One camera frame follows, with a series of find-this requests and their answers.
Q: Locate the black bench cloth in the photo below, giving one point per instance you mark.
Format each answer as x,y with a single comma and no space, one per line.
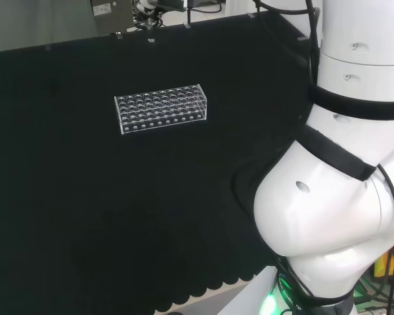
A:
118,197

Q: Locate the yellow stop button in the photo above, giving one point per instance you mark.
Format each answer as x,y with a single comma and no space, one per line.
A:
381,267

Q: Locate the grey metal box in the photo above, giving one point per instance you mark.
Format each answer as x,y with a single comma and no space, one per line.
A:
111,16

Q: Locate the clear plastic test tube rack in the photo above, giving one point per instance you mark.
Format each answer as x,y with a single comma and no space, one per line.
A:
161,108

